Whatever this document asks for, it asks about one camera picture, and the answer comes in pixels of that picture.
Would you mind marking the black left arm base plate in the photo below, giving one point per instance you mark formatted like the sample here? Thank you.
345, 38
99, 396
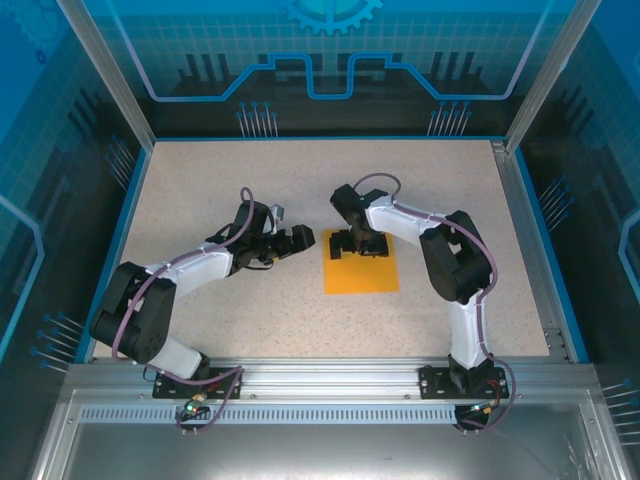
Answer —
220, 387

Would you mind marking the blue printed enclosure panel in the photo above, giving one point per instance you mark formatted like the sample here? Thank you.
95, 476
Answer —
600, 150
40, 150
325, 30

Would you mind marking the aluminium frame post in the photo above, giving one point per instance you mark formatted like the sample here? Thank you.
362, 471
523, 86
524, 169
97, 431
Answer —
109, 75
550, 75

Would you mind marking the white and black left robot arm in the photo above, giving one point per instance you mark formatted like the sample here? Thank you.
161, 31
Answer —
210, 265

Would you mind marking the blue table edge strip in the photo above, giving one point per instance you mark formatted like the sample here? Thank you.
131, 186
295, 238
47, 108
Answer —
120, 250

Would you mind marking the shiny metal tray sheet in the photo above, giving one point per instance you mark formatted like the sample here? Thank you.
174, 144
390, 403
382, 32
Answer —
325, 455

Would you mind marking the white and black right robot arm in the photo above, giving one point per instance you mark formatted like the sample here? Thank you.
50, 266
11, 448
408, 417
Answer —
455, 260

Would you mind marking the aluminium side rail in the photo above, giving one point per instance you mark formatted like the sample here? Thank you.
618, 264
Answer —
518, 200

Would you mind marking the aluminium mounting rail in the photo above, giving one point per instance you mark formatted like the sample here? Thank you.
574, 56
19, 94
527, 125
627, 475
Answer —
325, 380

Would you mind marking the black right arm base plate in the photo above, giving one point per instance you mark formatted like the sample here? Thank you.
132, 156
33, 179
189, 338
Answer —
435, 382

